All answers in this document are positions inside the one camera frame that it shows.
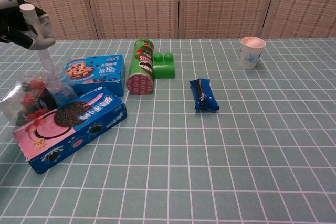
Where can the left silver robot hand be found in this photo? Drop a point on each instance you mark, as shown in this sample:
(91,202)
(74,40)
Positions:
(10,26)

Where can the blue Oreo snack pack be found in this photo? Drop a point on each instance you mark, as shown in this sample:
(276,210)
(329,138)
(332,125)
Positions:
(204,95)

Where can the teal grid tablecloth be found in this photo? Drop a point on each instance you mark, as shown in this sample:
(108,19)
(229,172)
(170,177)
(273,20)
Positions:
(210,155)

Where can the green toy building block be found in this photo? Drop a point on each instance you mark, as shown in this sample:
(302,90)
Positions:
(164,70)

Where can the clear plastic box red contents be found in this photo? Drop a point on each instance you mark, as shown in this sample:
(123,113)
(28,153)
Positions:
(14,98)

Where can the woven bamboo screen panel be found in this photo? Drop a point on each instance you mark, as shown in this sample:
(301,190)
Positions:
(68,3)
(134,3)
(307,3)
(225,3)

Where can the clear bottle blue label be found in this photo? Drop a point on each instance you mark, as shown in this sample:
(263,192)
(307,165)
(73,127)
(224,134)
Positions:
(64,93)

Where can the pink and blue Oreo box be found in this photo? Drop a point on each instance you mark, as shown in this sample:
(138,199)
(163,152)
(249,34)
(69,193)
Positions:
(78,119)

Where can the white paper cup blue flower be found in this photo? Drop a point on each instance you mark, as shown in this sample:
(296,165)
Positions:
(250,56)

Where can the blue chocolate chip cookie box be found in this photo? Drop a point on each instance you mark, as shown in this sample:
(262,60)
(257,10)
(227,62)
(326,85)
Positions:
(102,69)

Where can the green Pringles can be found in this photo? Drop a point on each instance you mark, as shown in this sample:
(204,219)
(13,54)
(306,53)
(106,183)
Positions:
(140,64)

